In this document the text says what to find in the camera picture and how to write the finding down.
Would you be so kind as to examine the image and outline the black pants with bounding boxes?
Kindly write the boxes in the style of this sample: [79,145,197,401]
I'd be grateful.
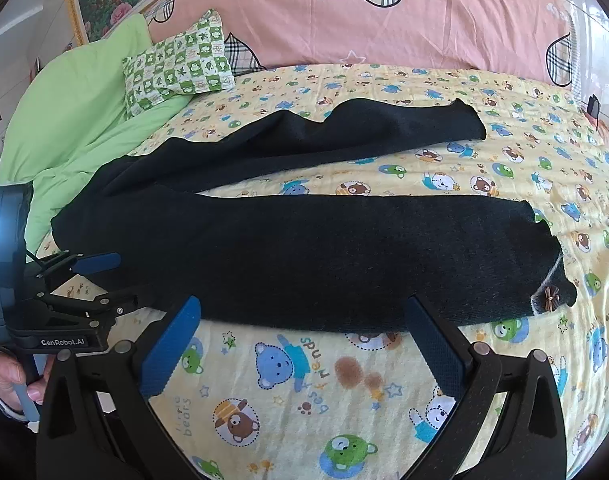
[52,99,577,334]

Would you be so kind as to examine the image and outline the person's left hand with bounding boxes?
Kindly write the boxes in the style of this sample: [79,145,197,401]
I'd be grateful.
[0,351,54,414]

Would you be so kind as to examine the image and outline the yellow cartoon bear bedsheet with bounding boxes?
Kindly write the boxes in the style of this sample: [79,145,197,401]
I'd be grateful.
[36,62,609,480]

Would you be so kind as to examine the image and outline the light green quilt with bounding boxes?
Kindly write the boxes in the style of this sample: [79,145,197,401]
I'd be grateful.
[0,14,190,250]

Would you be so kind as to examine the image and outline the green white patterned pillow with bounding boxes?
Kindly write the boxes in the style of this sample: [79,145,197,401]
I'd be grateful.
[122,9,235,118]

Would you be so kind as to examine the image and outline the black charger on nightstand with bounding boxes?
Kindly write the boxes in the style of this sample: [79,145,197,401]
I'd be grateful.
[587,94,601,119]

